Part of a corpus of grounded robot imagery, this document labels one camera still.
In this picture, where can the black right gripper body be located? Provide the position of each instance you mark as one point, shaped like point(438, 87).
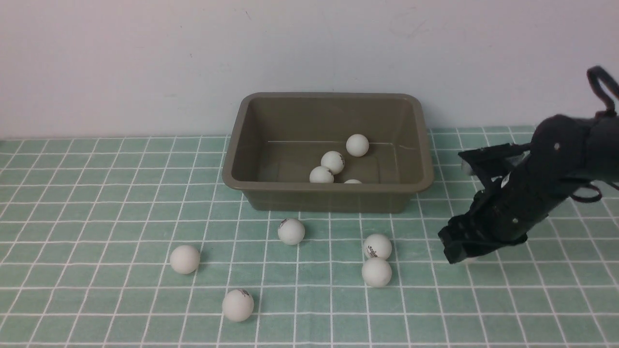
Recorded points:
point(565, 154)

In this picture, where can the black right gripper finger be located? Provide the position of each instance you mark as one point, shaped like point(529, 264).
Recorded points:
point(457, 231)
point(457, 251)

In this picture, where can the white ping-pong ball printed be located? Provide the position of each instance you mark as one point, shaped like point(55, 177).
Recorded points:
point(357, 145)

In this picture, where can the olive green plastic bin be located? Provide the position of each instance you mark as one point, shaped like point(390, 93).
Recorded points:
point(279, 137)

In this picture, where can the green checkered tablecloth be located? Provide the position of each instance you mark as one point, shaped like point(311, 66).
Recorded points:
point(88, 225)

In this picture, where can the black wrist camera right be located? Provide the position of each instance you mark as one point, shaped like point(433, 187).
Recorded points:
point(489, 163)

